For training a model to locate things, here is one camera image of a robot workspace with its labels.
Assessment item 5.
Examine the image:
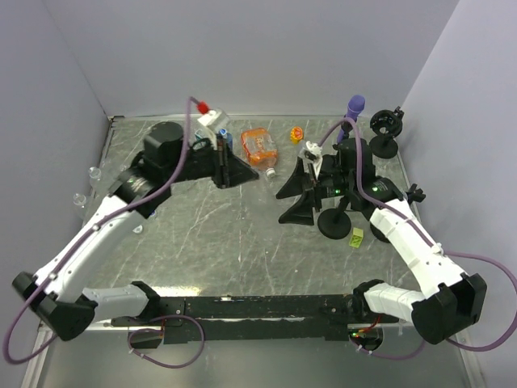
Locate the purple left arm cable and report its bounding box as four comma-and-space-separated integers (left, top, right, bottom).
2, 95, 203, 365

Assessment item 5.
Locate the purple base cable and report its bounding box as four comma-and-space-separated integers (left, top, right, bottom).
127, 314, 206, 369

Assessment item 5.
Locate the clear bottle front white cap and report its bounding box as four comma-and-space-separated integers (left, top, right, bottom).
73, 193, 95, 223

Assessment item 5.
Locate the purple microphone on stand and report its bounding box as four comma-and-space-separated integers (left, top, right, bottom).
336, 95, 366, 143

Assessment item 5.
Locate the green toy brick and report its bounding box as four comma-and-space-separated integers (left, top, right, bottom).
349, 227, 364, 249

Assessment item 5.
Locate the clear Pocari bottle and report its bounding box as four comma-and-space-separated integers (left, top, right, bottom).
88, 167, 103, 192

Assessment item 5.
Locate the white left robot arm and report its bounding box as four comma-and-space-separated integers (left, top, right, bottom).
13, 121, 259, 341

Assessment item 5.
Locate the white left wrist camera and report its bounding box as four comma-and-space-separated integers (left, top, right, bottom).
196, 101, 230, 139

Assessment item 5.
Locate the black empty microphone stand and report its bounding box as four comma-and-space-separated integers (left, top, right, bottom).
369, 106, 405, 159

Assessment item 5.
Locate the yellow orange bottle cap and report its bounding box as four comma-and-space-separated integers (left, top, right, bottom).
290, 126, 304, 144

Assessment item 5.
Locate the orange plastic bottle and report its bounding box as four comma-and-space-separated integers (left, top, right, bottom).
241, 127, 278, 179

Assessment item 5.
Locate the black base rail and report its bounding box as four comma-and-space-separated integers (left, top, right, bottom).
111, 294, 380, 344

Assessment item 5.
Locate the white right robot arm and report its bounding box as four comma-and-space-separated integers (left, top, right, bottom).
276, 138, 487, 344

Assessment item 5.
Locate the blue water bottle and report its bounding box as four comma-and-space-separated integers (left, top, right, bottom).
195, 129, 233, 148

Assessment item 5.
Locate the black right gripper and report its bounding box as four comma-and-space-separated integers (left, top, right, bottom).
276, 156, 354, 226

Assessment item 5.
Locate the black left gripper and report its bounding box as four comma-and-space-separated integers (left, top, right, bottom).
165, 133, 259, 189

